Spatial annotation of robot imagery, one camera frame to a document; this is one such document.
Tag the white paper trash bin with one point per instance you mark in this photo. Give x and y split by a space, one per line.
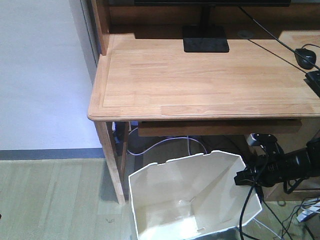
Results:
189 197

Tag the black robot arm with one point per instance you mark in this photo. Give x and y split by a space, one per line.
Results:
304 163

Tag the wooden desk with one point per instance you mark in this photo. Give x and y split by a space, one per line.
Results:
144 75

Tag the wooden keyboard tray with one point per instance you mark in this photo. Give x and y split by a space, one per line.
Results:
218 127

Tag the black computer monitor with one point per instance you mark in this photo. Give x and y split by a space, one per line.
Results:
203 37

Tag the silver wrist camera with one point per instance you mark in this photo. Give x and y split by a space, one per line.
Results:
264 140

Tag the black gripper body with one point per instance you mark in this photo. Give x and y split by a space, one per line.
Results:
265 171

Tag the black computer mouse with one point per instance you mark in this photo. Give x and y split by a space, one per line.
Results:
305 58

